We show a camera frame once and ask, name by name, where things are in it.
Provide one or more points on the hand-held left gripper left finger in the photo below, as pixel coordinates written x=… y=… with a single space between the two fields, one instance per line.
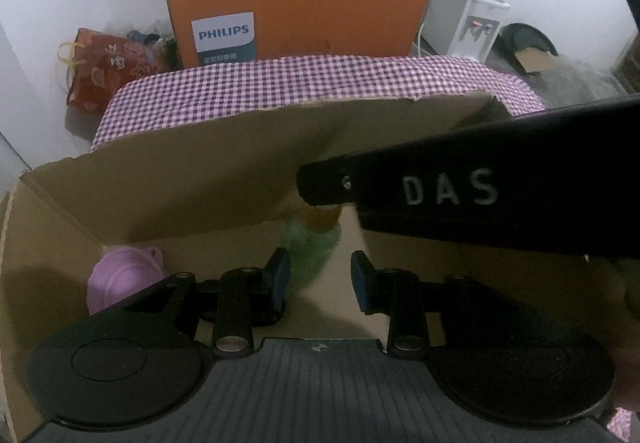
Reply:
x=281 y=283

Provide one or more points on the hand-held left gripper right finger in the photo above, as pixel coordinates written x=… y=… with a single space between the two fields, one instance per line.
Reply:
x=362 y=285

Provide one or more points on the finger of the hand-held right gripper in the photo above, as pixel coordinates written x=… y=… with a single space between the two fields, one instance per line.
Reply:
x=325 y=183

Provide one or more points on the green dropper bottle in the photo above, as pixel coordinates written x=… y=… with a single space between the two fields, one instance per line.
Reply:
x=310 y=248

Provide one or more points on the printed brown cardboard box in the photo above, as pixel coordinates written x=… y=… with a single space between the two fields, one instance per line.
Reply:
x=175 y=183

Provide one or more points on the brown wooden door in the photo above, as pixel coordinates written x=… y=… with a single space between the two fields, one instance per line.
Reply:
x=629 y=65

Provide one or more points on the white water dispenser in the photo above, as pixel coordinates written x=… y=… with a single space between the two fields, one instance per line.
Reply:
x=460 y=23

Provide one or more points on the red patterned gift bag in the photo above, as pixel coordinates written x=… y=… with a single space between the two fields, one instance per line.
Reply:
x=110 y=73

